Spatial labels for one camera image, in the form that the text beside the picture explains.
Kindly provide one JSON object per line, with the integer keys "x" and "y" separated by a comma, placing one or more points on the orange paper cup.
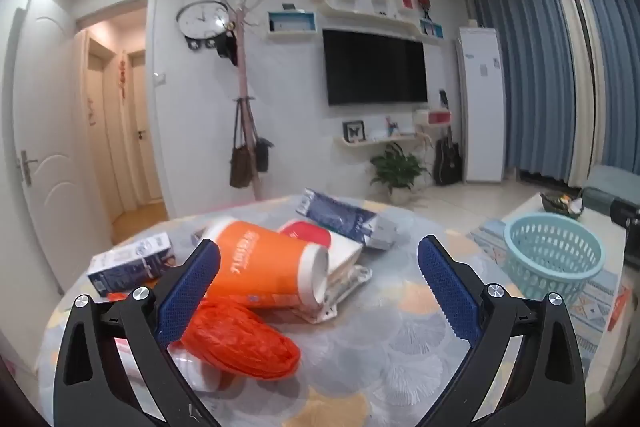
{"x": 265, "y": 262}

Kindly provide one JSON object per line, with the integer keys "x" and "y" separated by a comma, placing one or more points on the small blue box shelf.
{"x": 431, "y": 28}

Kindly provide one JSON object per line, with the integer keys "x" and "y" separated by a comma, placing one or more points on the red hanging ornament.
{"x": 121, "y": 77}

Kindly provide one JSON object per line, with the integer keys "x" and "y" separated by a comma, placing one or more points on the white curved long shelf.
{"x": 370, "y": 14}

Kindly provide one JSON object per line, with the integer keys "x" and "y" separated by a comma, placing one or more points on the patterned tablecloth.
{"x": 390, "y": 332}

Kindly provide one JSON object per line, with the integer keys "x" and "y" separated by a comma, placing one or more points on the round wall clock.
{"x": 202, "y": 19}

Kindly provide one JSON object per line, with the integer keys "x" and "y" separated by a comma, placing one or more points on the white red wall box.
{"x": 432, "y": 117}

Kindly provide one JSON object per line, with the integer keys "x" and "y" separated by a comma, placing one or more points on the black guitar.
{"x": 446, "y": 162}

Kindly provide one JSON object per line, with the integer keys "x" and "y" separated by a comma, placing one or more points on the brown tote bag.
{"x": 241, "y": 164}

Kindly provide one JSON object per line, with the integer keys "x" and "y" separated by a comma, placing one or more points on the white heart print pouch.
{"x": 345, "y": 279}

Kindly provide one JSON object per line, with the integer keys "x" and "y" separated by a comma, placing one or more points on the blue milk carton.
{"x": 125, "y": 262}
{"x": 340, "y": 217}

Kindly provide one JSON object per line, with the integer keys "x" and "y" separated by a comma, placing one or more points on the red wall cube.
{"x": 407, "y": 2}

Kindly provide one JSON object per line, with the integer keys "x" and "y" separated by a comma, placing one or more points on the butterfly picture frame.
{"x": 354, "y": 131}

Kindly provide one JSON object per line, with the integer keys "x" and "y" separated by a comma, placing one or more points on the white curved low shelf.
{"x": 375, "y": 141}

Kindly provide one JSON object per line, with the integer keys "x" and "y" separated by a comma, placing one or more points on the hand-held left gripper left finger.
{"x": 192, "y": 287}

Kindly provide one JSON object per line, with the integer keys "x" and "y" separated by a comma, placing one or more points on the potted green plant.
{"x": 397, "y": 172}

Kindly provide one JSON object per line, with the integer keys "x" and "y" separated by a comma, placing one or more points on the orange plastic bag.
{"x": 240, "y": 342}

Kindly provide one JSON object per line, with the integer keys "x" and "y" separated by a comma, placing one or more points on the blue and beige curtain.
{"x": 550, "y": 72}

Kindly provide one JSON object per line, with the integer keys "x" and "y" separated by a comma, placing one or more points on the black shoulder bag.
{"x": 262, "y": 154}

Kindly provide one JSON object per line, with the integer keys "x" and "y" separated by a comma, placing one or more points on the dark fruit tray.
{"x": 560, "y": 203}

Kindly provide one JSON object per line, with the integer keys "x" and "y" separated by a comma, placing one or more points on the large blue box shelf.
{"x": 292, "y": 24}

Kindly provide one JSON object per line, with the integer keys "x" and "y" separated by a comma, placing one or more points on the pink coat rack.
{"x": 245, "y": 107}

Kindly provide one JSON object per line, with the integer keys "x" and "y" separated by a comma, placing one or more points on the white room door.
{"x": 50, "y": 132}

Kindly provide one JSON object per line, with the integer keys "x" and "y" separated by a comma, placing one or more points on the black wall television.
{"x": 375, "y": 67}

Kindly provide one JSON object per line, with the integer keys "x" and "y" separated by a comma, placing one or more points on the white standing air conditioner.
{"x": 480, "y": 107}

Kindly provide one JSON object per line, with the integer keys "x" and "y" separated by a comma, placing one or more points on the beige door with decoration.
{"x": 97, "y": 117}

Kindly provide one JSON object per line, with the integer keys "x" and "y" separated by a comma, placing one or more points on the small colourful shelf ornament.
{"x": 392, "y": 127}

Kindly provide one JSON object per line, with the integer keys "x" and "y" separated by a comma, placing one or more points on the teal sofa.
{"x": 610, "y": 182}

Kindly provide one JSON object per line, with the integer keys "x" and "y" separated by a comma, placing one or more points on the teal plastic basket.
{"x": 555, "y": 252}

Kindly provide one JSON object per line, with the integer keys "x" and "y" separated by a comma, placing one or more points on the orange snack packet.
{"x": 117, "y": 296}

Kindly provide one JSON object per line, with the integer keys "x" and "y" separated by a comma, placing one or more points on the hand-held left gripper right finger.
{"x": 445, "y": 287}

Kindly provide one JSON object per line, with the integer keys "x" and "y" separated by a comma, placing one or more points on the patterned rug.
{"x": 595, "y": 307}

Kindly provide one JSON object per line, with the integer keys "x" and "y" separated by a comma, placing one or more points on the black device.
{"x": 625, "y": 212}

